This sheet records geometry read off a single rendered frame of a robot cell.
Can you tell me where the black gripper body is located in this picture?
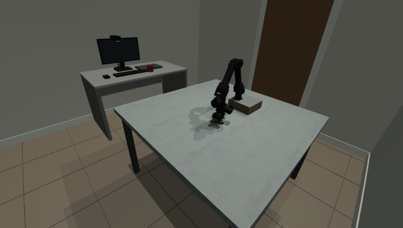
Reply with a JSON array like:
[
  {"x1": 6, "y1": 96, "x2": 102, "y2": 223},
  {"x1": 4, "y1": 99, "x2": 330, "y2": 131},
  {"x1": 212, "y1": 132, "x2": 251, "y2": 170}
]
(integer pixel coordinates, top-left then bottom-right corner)
[{"x1": 212, "y1": 103, "x2": 226, "y2": 120}]

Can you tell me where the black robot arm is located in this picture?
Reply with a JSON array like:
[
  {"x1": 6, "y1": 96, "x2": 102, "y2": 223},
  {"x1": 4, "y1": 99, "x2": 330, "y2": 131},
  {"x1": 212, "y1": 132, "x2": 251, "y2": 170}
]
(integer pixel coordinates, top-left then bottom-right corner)
[{"x1": 211, "y1": 58, "x2": 245, "y2": 114}]

